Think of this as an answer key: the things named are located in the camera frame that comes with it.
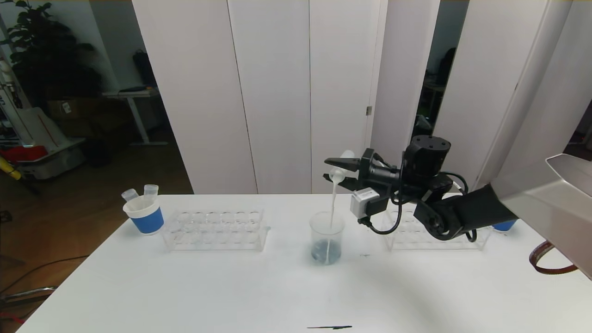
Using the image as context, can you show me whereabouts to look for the yellow pigment test tube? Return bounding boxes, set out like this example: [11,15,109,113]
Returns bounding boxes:
[329,149,356,184]

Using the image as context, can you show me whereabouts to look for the black bag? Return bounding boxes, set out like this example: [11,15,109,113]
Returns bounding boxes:
[132,50,158,89]

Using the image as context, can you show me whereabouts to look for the dark green potted plant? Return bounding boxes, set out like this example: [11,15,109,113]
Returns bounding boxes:
[0,0,103,108]

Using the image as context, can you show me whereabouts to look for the brown cardboard box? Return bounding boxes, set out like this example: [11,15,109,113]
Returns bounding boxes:
[49,98,100,122]

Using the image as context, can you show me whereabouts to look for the white office desk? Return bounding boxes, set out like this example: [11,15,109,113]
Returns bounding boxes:
[103,87,169,147]

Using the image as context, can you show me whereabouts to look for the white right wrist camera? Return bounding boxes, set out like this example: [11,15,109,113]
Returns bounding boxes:
[350,187,381,219]

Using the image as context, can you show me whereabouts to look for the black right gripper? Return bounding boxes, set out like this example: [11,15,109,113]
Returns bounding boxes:
[322,148,402,192]

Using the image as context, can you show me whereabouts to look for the black floor cable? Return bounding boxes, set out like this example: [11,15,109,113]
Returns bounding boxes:
[0,256,91,296]

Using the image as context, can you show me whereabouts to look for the chrome tripod leg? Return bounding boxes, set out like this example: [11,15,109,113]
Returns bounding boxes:
[0,287,58,306]

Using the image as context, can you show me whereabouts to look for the clear plastic beaker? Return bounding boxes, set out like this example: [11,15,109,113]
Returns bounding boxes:
[309,211,345,266]

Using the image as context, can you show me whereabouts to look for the clear acrylic test tube rack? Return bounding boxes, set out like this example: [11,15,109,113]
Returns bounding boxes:
[162,209,271,253]
[382,206,492,251]

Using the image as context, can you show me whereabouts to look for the grey wheeled base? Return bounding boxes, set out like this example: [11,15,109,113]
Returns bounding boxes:
[21,138,88,181]

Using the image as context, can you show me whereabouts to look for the braided dark arm hose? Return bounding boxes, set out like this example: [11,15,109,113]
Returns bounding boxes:
[529,240,580,276]

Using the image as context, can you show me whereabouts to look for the white slanted board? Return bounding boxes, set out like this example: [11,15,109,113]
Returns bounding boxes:
[18,106,68,148]

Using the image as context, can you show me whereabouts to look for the red flat case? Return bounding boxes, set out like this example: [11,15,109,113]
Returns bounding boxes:
[0,146,49,164]

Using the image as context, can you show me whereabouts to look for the yellow black tool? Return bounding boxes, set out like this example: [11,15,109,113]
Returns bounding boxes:
[0,154,24,181]

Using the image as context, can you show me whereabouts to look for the white folding partition screen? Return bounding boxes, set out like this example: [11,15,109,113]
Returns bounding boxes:
[494,0,592,199]
[416,0,574,192]
[132,0,441,195]

